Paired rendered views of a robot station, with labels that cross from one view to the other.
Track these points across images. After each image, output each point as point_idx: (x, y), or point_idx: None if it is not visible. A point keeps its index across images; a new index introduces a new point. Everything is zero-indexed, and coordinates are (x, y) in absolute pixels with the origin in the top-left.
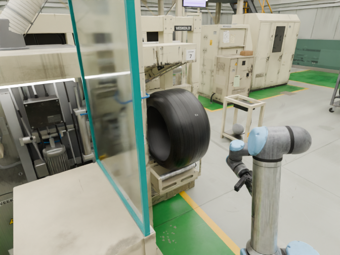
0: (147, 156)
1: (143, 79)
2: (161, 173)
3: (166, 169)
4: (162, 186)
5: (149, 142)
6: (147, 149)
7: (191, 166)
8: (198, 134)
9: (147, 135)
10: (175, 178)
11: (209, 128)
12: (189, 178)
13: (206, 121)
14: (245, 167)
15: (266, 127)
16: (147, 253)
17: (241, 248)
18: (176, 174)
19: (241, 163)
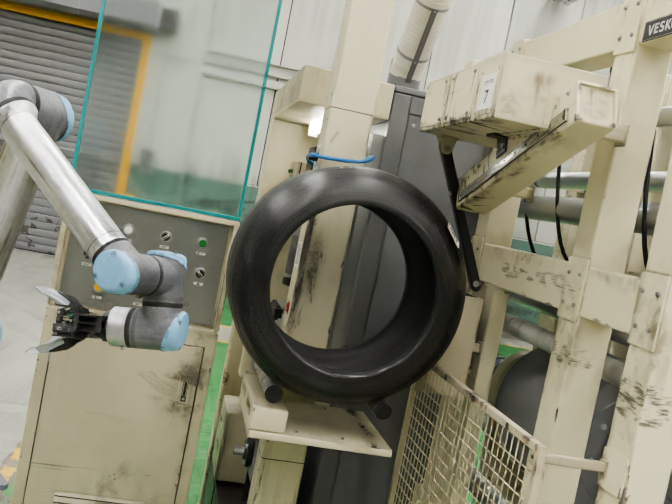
0: (291, 302)
1: (326, 119)
2: (317, 416)
3: (330, 425)
4: (244, 375)
5: (394, 352)
6: (295, 283)
7: (264, 385)
8: (237, 236)
9: (302, 250)
10: (255, 386)
11: (245, 235)
12: (247, 414)
13: (254, 216)
14: (117, 307)
15: (49, 90)
16: None
17: (0, 321)
18: (258, 377)
19: (134, 308)
